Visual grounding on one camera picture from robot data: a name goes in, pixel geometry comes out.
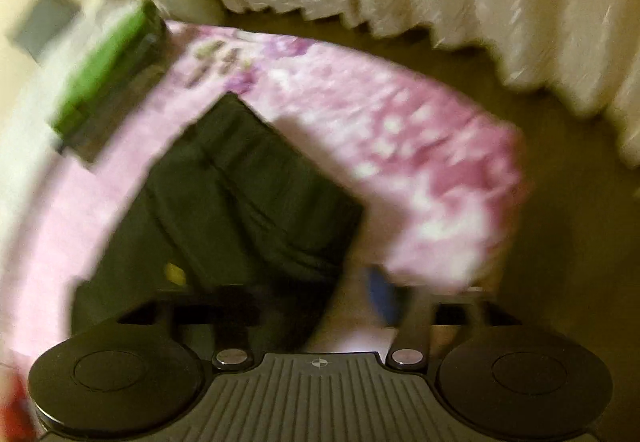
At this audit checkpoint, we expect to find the pink floral blanket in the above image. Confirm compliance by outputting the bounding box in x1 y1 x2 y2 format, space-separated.
0 19 532 360

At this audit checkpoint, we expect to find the stack of folded clothes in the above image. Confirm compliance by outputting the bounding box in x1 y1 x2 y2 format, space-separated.
47 0 168 163

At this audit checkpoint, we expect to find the black jacket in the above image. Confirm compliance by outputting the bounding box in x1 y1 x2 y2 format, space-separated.
70 92 363 353

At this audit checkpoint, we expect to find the grey rectangular panel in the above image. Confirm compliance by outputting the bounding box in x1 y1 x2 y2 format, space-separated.
6 0 82 61

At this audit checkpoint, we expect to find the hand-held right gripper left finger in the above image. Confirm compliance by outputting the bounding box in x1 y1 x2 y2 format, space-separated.
117 284 263 373

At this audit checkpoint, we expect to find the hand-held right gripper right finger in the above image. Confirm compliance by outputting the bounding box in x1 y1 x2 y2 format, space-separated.
367 267 521 370

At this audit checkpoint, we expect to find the red sweater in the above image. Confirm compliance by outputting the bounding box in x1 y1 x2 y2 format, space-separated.
0 379 37 442

